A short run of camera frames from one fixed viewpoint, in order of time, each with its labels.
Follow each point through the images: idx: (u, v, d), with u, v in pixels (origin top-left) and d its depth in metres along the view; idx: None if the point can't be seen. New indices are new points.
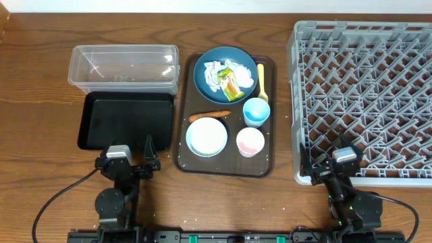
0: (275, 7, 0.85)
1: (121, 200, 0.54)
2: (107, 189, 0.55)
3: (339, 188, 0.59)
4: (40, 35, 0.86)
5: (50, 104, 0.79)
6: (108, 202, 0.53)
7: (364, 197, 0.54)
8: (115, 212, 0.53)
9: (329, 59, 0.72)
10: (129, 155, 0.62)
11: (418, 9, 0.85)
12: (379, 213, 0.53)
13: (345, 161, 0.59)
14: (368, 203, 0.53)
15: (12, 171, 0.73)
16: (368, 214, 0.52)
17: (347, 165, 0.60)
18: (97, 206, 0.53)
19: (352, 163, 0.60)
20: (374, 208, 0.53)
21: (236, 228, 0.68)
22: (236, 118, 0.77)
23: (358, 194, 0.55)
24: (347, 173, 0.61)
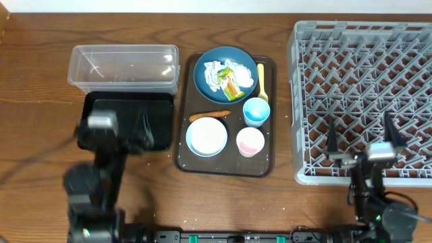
0: (275, 6, 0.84)
1: (95, 177, 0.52)
2: (78, 164, 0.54)
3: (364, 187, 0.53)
4: (41, 36, 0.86)
5: (50, 104, 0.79)
6: (79, 181, 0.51)
7: (395, 209, 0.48)
8: (87, 190, 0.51)
9: (329, 59, 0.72)
10: (115, 125, 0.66)
11: (418, 9, 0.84)
12: (412, 228, 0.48)
13: (379, 160, 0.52)
14: (400, 217, 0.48)
15: (13, 171, 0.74)
16: (399, 230, 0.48)
17: (381, 163, 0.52)
18: (67, 184, 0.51)
19: (386, 162, 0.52)
20: (407, 223, 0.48)
21: (236, 228, 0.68)
22: (236, 118, 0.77)
23: (389, 206, 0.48)
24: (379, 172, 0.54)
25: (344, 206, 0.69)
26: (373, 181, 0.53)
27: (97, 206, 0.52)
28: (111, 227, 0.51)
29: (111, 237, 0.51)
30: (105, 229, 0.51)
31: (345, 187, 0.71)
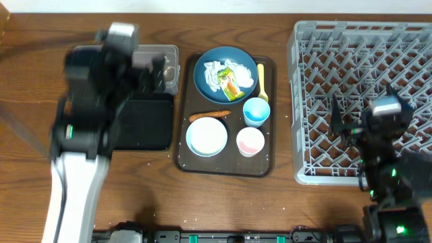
0: (275, 7, 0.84)
1: (101, 57, 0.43)
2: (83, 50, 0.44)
3: (376, 152, 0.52)
4: (42, 36, 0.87)
5: (51, 104, 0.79)
6: (82, 62, 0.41)
7: (411, 159, 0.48)
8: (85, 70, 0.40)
9: (329, 59, 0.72)
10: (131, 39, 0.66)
11: (418, 9, 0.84)
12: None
13: (383, 115, 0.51)
14: (416, 167, 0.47)
15: (13, 171, 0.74)
16: (418, 181, 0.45)
17: (387, 119, 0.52)
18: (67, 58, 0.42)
19: (393, 116, 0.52)
20: (427, 173, 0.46)
21: (236, 228, 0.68)
22: (236, 118, 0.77)
23: (406, 156, 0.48)
24: (390, 129, 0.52)
25: (344, 206, 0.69)
26: (378, 142, 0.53)
27: (94, 103, 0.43)
28: (96, 130, 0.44)
29: (95, 143, 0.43)
30: (89, 132, 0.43)
31: (345, 187, 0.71)
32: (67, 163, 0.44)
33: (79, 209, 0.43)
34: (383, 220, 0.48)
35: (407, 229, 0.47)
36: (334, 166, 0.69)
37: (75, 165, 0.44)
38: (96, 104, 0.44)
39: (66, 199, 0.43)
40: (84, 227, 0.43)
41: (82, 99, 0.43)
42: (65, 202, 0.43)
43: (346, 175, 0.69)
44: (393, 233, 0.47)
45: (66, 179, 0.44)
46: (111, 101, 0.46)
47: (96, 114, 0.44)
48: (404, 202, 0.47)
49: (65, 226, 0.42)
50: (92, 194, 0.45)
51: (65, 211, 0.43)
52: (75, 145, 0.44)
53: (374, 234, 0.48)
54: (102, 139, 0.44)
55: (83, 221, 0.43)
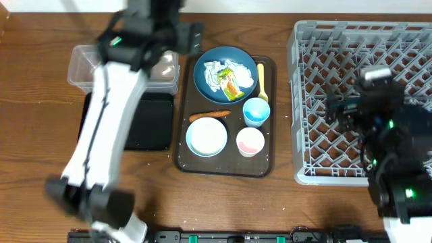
0: (275, 6, 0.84)
1: None
2: None
3: (372, 122, 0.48)
4: (41, 36, 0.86)
5: (50, 104, 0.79)
6: None
7: (407, 111, 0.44)
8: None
9: (329, 58, 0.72)
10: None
11: (418, 9, 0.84)
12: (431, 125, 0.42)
13: (375, 79, 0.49)
14: (412, 114, 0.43)
15: (13, 171, 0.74)
16: (415, 126, 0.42)
17: (381, 83, 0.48)
18: None
19: (384, 81, 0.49)
20: (423, 119, 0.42)
21: (236, 228, 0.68)
22: (236, 118, 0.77)
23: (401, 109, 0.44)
24: (387, 94, 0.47)
25: (344, 206, 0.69)
26: (370, 104, 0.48)
27: (148, 23, 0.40)
28: (143, 47, 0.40)
29: (139, 58, 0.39)
30: (136, 48, 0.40)
31: (345, 188, 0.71)
32: (111, 69, 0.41)
33: (122, 105, 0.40)
34: (389, 184, 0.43)
35: (416, 192, 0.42)
36: (334, 166, 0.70)
37: (115, 82, 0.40)
38: (144, 25, 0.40)
39: (108, 99, 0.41)
40: (123, 125, 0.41)
41: (136, 17, 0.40)
42: (106, 100, 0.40)
43: (346, 175, 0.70)
44: (401, 198, 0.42)
45: (109, 76, 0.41)
46: (164, 23, 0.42)
47: (144, 34, 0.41)
48: (409, 160, 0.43)
49: (106, 122, 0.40)
50: (129, 104, 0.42)
51: (107, 106, 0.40)
52: (119, 57, 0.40)
53: (381, 200, 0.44)
54: (144, 57, 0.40)
55: (123, 119, 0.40)
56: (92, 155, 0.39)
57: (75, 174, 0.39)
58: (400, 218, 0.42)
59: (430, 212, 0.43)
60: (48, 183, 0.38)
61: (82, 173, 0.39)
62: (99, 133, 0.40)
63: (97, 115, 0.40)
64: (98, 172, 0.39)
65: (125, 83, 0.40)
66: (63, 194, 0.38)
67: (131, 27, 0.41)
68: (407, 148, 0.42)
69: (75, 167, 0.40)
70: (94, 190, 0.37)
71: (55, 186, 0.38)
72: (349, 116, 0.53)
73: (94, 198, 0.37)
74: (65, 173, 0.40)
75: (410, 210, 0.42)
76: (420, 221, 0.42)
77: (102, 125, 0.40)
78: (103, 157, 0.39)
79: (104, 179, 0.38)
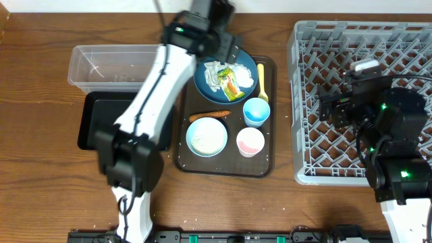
0: (275, 6, 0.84)
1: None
2: None
3: (365, 111, 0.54)
4: (41, 36, 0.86)
5: (50, 104, 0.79)
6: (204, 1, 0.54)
7: (397, 92, 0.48)
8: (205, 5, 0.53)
9: (329, 58, 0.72)
10: None
11: (418, 9, 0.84)
12: (420, 106, 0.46)
13: (365, 71, 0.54)
14: (403, 96, 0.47)
15: (12, 171, 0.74)
16: (406, 106, 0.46)
17: (370, 73, 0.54)
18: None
19: (374, 71, 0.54)
20: (414, 100, 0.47)
21: (236, 228, 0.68)
22: (236, 118, 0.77)
23: (391, 88, 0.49)
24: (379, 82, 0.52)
25: (344, 206, 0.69)
26: (361, 95, 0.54)
27: (202, 23, 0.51)
28: (198, 40, 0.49)
29: (194, 48, 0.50)
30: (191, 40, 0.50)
31: (345, 188, 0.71)
32: (169, 48, 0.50)
33: (173, 79, 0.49)
34: (386, 167, 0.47)
35: (412, 173, 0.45)
36: (334, 166, 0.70)
37: (174, 63, 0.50)
38: (202, 22, 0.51)
39: (165, 70, 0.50)
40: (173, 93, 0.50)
41: (195, 19, 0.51)
42: (163, 71, 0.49)
43: (346, 175, 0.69)
44: (396, 178, 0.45)
45: (170, 52, 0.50)
46: (214, 25, 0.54)
47: (199, 28, 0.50)
48: (402, 140, 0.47)
49: (158, 89, 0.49)
50: (179, 81, 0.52)
51: (163, 75, 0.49)
52: (179, 44, 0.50)
53: (378, 183, 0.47)
54: (199, 48, 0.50)
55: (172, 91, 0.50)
56: (144, 110, 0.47)
57: (127, 124, 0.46)
58: (396, 198, 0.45)
59: (424, 193, 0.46)
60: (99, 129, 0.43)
61: (131, 123, 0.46)
62: (152, 96, 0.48)
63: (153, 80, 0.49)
64: (148, 123, 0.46)
65: (179, 65, 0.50)
66: (111, 140, 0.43)
67: (190, 21, 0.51)
68: (397, 126, 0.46)
69: (128, 118, 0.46)
70: (141, 142, 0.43)
71: (105, 133, 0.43)
72: (342, 110, 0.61)
73: (141, 148, 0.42)
74: (117, 121, 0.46)
75: (405, 192, 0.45)
76: (416, 202, 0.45)
77: (157, 89, 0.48)
78: (155, 113, 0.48)
79: (150, 132, 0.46)
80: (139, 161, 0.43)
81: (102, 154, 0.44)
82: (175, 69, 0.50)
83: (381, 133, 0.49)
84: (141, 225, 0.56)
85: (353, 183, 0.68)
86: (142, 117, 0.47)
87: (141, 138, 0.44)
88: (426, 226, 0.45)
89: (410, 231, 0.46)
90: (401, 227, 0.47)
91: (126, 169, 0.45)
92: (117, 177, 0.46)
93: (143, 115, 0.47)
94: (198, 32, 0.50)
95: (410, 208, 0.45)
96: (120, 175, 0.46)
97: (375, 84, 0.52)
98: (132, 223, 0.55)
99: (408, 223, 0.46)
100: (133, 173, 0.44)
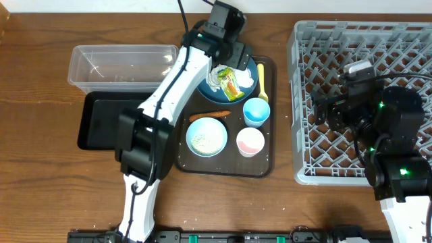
0: (275, 7, 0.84)
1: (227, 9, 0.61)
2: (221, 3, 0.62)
3: (361, 113, 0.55)
4: (41, 36, 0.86)
5: (50, 104, 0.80)
6: (221, 11, 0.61)
7: (395, 90, 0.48)
8: (223, 13, 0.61)
9: (329, 58, 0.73)
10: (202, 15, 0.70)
11: (418, 9, 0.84)
12: (418, 104, 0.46)
13: (360, 72, 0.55)
14: (401, 94, 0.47)
15: (12, 171, 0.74)
16: (403, 103, 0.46)
17: (364, 75, 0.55)
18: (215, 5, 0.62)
19: (367, 72, 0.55)
20: (412, 98, 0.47)
21: (236, 228, 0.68)
22: (236, 118, 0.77)
23: (388, 88, 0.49)
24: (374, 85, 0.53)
25: (344, 206, 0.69)
26: (358, 97, 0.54)
27: (219, 32, 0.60)
28: (213, 48, 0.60)
29: (209, 53, 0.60)
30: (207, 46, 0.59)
31: (345, 188, 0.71)
32: (191, 49, 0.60)
33: (192, 75, 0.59)
34: (385, 165, 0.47)
35: (411, 171, 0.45)
36: (334, 166, 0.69)
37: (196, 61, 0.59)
38: (219, 32, 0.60)
39: (185, 67, 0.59)
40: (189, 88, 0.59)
41: (214, 28, 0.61)
42: (184, 68, 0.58)
43: (346, 175, 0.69)
44: (395, 176, 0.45)
45: (190, 52, 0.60)
46: (229, 34, 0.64)
47: (217, 36, 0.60)
48: (401, 138, 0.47)
49: (181, 81, 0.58)
50: (197, 77, 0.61)
51: (183, 71, 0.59)
52: (198, 48, 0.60)
53: (377, 180, 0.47)
54: (215, 55, 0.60)
55: (190, 84, 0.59)
56: (165, 99, 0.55)
57: (149, 109, 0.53)
58: (395, 196, 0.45)
59: (424, 192, 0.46)
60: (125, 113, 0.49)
61: (153, 109, 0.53)
62: (174, 87, 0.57)
63: (175, 75, 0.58)
64: (167, 111, 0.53)
65: (197, 63, 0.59)
66: (133, 123, 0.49)
67: (209, 30, 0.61)
68: (397, 125, 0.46)
69: (150, 104, 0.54)
70: (160, 128, 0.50)
71: (128, 118, 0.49)
72: (338, 113, 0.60)
73: (160, 131, 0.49)
74: (140, 106, 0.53)
75: (404, 190, 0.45)
76: (415, 199, 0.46)
77: (177, 82, 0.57)
78: (174, 101, 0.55)
79: (169, 117, 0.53)
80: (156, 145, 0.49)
81: (123, 136, 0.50)
82: (193, 67, 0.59)
83: (380, 131, 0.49)
84: (145, 219, 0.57)
85: (354, 183, 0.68)
86: (163, 103, 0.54)
87: (160, 123, 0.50)
88: (426, 223, 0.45)
89: (410, 228, 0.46)
90: (401, 225, 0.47)
91: (144, 153, 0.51)
92: (133, 163, 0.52)
93: (164, 102, 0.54)
94: (217, 40, 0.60)
95: (408, 204, 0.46)
96: (137, 159, 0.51)
97: (369, 84, 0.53)
98: (137, 216, 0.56)
99: (407, 221, 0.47)
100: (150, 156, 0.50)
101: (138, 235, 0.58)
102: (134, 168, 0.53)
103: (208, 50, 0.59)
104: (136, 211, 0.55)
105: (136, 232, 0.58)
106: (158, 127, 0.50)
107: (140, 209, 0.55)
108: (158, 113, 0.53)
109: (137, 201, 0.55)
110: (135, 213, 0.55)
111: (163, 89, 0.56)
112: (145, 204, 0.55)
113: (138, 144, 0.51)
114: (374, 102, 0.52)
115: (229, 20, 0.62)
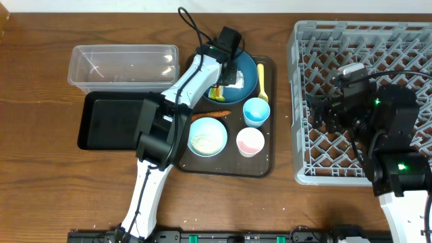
0: (275, 6, 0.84)
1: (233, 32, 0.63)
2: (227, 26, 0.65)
3: (356, 113, 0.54)
4: (41, 36, 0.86)
5: (50, 104, 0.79)
6: (228, 34, 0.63)
7: (391, 87, 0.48)
8: (231, 36, 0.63)
9: (329, 58, 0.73)
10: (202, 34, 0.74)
11: (418, 9, 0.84)
12: (412, 100, 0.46)
13: (353, 73, 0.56)
14: (395, 91, 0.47)
15: (12, 171, 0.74)
16: (399, 100, 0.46)
17: (358, 75, 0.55)
18: (224, 30, 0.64)
19: (362, 73, 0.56)
20: (406, 94, 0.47)
21: (236, 228, 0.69)
22: (236, 118, 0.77)
23: (383, 86, 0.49)
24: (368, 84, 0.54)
25: (344, 206, 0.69)
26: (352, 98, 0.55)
27: (227, 50, 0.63)
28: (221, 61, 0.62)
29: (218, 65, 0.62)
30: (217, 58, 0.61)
31: (345, 188, 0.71)
32: (204, 57, 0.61)
33: (207, 75, 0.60)
34: (382, 160, 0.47)
35: (408, 166, 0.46)
36: (334, 166, 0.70)
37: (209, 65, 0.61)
38: (227, 46, 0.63)
39: (201, 68, 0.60)
40: (203, 86, 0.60)
41: (223, 46, 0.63)
42: (199, 67, 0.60)
43: (346, 175, 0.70)
44: (393, 171, 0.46)
45: (204, 57, 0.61)
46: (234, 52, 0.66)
47: (226, 49, 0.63)
48: (397, 134, 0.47)
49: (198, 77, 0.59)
50: (210, 78, 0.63)
51: (198, 71, 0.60)
52: (210, 57, 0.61)
53: (376, 176, 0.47)
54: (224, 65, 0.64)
55: (203, 84, 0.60)
56: (183, 92, 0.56)
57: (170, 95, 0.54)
58: (393, 191, 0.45)
59: (422, 186, 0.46)
60: (149, 97, 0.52)
61: (174, 97, 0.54)
62: (192, 82, 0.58)
63: (192, 73, 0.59)
64: (185, 99, 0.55)
65: (211, 66, 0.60)
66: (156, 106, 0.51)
67: (219, 42, 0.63)
68: (391, 121, 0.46)
69: (170, 92, 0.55)
70: (180, 111, 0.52)
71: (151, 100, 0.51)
72: (335, 115, 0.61)
73: (181, 115, 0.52)
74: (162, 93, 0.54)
75: (403, 185, 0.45)
76: (414, 194, 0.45)
77: (194, 77, 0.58)
78: (192, 92, 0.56)
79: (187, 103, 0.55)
80: (176, 127, 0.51)
81: (144, 119, 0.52)
82: (207, 68, 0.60)
83: (376, 128, 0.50)
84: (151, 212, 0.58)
85: (353, 183, 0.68)
86: (182, 92, 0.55)
87: (180, 107, 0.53)
88: (424, 217, 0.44)
89: (409, 222, 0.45)
90: (400, 219, 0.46)
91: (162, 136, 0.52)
92: (150, 148, 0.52)
93: (183, 92, 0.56)
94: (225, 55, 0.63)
95: (408, 199, 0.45)
96: (154, 144, 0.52)
97: (365, 84, 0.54)
98: (144, 208, 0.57)
99: (406, 214, 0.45)
100: (169, 139, 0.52)
101: (140, 232, 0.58)
102: (149, 154, 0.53)
103: (219, 59, 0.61)
104: (144, 201, 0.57)
105: (139, 229, 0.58)
106: (179, 111, 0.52)
107: (149, 198, 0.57)
108: (179, 100, 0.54)
109: (147, 189, 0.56)
110: (142, 204, 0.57)
111: (181, 82, 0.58)
112: (154, 194, 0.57)
113: (156, 130, 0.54)
114: (370, 102, 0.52)
115: (237, 36, 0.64)
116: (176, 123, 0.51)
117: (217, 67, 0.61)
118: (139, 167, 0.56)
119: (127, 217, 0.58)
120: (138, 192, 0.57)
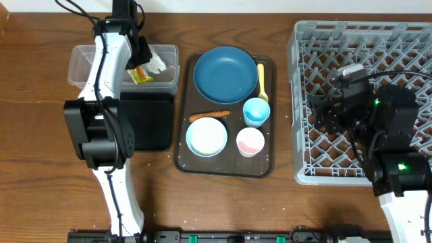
0: (275, 6, 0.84)
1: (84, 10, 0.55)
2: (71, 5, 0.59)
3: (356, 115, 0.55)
4: (41, 36, 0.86)
5: (50, 104, 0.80)
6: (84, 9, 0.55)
7: (391, 88, 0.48)
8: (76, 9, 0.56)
9: (329, 58, 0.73)
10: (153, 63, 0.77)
11: (418, 9, 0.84)
12: (411, 100, 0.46)
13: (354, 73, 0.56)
14: (395, 92, 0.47)
15: (11, 171, 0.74)
16: (398, 100, 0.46)
17: (357, 76, 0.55)
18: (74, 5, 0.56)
19: (362, 74, 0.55)
20: (406, 95, 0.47)
21: (236, 228, 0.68)
22: (236, 118, 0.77)
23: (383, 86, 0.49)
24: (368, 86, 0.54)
25: (344, 206, 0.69)
26: (352, 98, 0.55)
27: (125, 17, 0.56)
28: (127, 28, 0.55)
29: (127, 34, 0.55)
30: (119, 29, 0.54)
31: (345, 188, 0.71)
32: (105, 36, 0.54)
33: (116, 55, 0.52)
34: (382, 159, 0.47)
35: (409, 166, 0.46)
36: (334, 166, 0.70)
37: (113, 37, 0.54)
38: (125, 16, 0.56)
39: (106, 50, 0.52)
40: (118, 67, 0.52)
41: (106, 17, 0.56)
42: (106, 49, 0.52)
43: (346, 175, 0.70)
44: (393, 171, 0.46)
45: (106, 38, 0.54)
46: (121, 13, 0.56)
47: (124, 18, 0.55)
48: (396, 134, 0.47)
49: (109, 61, 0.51)
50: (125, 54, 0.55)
51: (105, 55, 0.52)
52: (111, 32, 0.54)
53: (376, 176, 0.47)
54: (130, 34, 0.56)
55: (117, 65, 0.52)
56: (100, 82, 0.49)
57: (88, 95, 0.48)
58: (394, 192, 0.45)
59: (422, 186, 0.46)
60: (66, 106, 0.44)
61: (93, 95, 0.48)
62: (104, 67, 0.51)
63: (98, 61, 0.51)
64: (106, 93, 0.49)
65: (116, 40, 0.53)
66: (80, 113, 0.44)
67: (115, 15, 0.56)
68: (391, 121, 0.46)
69: (88, 91, 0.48)
70: (107, 104, 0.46)
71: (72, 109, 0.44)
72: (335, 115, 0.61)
73: (109, 109, 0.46)
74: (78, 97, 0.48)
75: (403, 185, 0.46)
76: (414, 194, 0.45)
77: (104, 64, 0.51)
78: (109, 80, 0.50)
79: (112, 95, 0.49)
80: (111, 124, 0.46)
81: (75, 131, 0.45)
82: (113, 46, 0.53)
83: (376, 128, 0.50)
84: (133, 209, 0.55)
85: (353, 183, 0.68)
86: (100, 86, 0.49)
87: (104, 101, 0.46)
88: (424, 217, 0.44)
89: (409, 223, 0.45)
90: (399, 219, 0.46)
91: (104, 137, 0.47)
92: (97, 154, 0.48)
93: (101, 84, 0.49)
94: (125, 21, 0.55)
95: (408, 199, 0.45)
96: (98, 148, 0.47)
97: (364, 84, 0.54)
98: (125, 209, 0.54)
99: (406, 214, 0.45)
100: (111, 136, 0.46)
101: (131, 231, 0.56)
102: (100, 158, 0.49)
103: (121, 30, 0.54)
104: (121, 204, 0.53)
105: (129, 229, 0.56)
106: (106, 105, 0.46)
107: (123, 199, 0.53)
108: (98, 95, 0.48)
109: (116, 191, 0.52)
110: (121, 206, 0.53)
111: (94, 71, 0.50)
112: (126, 192, 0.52)
113: (95, 133, 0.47)
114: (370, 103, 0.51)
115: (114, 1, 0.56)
116: (108, 119, 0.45)
117: (123, 40, 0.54)
118: (98, 177, 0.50)
119: (114, 223, 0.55)
120: (110, 199, 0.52)
